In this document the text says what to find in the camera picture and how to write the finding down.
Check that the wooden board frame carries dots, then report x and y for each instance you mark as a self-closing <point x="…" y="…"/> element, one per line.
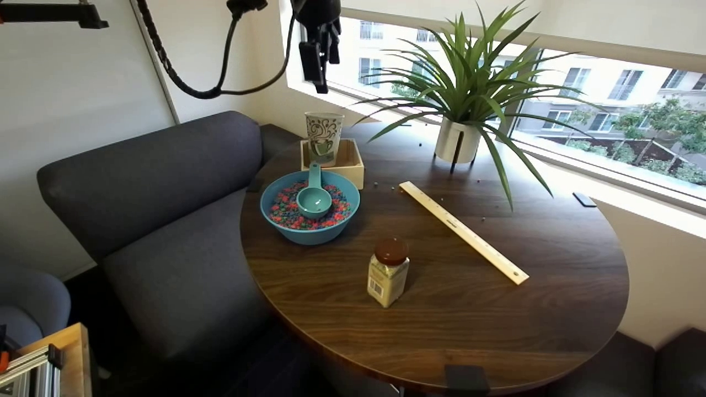
<point x="73" y="361"/>

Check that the dark grey upholstered sofa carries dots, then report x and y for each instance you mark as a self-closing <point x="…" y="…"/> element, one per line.
<point x="162" y="185"/>

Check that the grey window frame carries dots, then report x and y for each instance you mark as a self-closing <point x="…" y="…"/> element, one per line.
<point x="662" y="185"/>

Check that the light wooden box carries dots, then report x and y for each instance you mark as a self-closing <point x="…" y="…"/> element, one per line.
<point x="350" y="170"/>

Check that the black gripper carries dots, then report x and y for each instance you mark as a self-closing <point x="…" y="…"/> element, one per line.
<point x="317" y="15"/>

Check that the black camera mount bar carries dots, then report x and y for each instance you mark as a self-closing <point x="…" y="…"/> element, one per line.
<point x="51" y="15"/>

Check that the white plant pot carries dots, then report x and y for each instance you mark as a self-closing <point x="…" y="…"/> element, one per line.
<point x="472" y="145"/>

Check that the dark grey upholstered seat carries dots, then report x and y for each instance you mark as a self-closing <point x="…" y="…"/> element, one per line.
<point x="681" y="368"/>

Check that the glass jar with brown lid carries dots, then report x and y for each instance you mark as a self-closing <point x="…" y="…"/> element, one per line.
<point x="384" y="284"/>

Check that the teal measuring scoop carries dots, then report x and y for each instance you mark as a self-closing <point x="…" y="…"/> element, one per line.
<point x="315" y="201"/>

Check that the colourful sprinkles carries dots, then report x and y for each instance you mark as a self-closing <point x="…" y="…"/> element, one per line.
<point x="283" y="212"/>

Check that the light wooden ruler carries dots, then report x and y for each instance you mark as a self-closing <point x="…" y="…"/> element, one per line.
<point x="464" y="233"/>

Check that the patterned paper cup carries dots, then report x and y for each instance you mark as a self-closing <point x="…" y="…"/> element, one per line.
<point x="323" y="136"/>

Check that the aluminium extrusion rail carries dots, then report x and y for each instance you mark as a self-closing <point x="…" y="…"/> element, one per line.
<point x="29" y="375"/>

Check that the green spiky potted plant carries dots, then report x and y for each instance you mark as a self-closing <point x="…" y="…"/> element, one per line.
<point x="472" y="80"/>

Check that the blue bowl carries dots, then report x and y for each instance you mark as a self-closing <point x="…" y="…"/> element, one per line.
<point x="311" y="235"/>

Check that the black table edge bracket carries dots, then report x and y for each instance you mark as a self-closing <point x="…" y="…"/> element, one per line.
<point x="466" y="378"/>

